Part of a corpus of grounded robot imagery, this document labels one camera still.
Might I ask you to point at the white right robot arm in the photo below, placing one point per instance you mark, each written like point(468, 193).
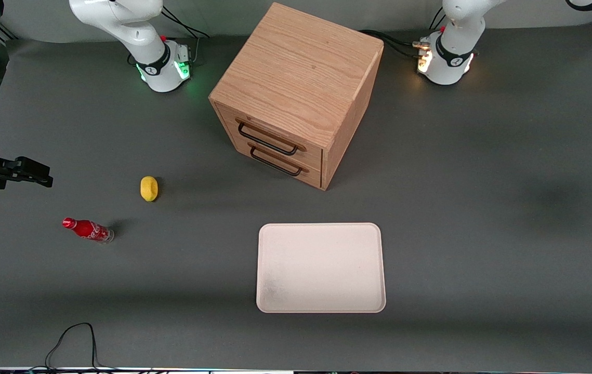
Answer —
point(155, 57)

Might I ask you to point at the red cola bottle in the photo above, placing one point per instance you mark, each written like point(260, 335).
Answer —
point(88, 229)

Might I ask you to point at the yellow lemon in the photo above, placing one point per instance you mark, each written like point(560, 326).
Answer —
point(148, 188)

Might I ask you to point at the wooden drawer front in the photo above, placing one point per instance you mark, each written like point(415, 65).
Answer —
point(296, 143)
point(306, 174)

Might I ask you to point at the wooden two-drawer cabinet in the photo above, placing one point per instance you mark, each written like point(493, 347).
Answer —
point(301, 67)

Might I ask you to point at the white rectangular plastic tray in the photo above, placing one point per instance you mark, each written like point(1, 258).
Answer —
point(320, 267)

